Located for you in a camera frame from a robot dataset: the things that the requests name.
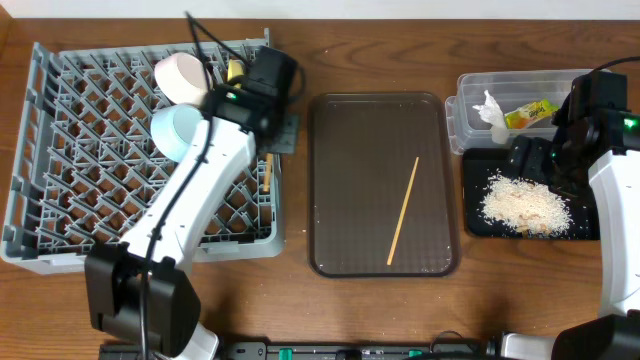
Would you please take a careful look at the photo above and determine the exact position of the clear plastic bin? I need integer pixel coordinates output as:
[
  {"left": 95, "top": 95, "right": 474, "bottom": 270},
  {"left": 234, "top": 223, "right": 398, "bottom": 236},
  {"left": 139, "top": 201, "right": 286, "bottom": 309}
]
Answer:
[{"left": 445, "top": 69, "right": 589, "bottom": 155}]

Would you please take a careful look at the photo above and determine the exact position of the yellow plate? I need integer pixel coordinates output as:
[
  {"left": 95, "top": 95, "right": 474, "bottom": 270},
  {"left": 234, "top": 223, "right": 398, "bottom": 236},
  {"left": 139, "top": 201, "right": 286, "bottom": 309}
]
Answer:
[{"left": 226, "top": 59, "right": 245, "bottom": 88}]

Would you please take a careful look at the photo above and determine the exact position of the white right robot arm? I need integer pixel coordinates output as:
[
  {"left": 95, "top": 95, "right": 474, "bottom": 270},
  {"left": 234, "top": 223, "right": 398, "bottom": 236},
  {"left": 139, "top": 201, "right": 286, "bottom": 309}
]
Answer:
[{"left": 498, "top": 112, "right": 639, "bottom": 360}]

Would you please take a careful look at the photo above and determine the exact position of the black waste tray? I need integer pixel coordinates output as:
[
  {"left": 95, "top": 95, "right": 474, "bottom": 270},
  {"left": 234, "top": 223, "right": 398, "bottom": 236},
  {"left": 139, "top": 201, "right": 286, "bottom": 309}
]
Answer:
[{"left": 462, "top": 148, "right": 600, "bottom": 241}]

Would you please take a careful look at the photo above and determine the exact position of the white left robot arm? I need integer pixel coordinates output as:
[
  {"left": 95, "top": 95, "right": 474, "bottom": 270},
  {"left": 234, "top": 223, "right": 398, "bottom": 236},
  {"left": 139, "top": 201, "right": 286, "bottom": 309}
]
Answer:
[{"left": 84, "top": 83, "right": 289, "bottom": 359}]

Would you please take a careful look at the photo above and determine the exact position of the pile of cooked rice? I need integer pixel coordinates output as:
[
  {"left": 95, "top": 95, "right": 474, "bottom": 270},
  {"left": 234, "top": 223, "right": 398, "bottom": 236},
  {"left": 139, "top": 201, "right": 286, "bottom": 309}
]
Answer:
[{"left": 480, "top": 173, "right": 573, "bottom": 235}]

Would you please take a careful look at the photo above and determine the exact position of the blue bowl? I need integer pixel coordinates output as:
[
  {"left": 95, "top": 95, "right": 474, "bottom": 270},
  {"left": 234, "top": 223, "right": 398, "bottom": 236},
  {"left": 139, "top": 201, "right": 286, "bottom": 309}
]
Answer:
[{"left": 150, "top": 104, "right": 203, "bottom": 162}]

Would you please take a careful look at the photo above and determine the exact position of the crumpled white tissue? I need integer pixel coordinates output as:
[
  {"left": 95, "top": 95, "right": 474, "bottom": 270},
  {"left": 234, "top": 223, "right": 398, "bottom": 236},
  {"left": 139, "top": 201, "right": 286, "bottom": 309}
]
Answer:
[{"left": 472, "top": 90, "right": 510, "bottom": 145}]

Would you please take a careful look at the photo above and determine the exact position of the dark brown serving tray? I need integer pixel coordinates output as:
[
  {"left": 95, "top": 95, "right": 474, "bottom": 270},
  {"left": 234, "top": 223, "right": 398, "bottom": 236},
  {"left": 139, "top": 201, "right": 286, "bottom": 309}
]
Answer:
[{"left": 309, "top": 92, "right": 461, "bottom": 278}]

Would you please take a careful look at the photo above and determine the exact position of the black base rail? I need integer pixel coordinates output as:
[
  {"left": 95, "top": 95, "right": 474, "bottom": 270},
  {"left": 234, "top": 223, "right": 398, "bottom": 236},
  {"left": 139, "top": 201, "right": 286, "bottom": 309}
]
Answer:
[{"left": 97, "top": 331, "right": 501, "bottom": 360}]

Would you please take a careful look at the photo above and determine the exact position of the yellow green snack wrapper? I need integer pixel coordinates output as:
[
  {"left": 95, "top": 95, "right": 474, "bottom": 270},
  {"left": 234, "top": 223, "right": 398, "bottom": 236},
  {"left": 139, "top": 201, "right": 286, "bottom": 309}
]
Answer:
[{"left": 505, "top": 99, "right": 559, "bottom": 129}]

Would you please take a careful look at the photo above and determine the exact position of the grey dishwasher rack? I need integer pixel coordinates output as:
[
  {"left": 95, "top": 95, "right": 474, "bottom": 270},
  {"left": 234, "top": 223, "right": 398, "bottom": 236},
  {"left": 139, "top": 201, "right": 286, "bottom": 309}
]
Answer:
[{"left": 1, "top": 43, "right": 286, "bottom": 275}]

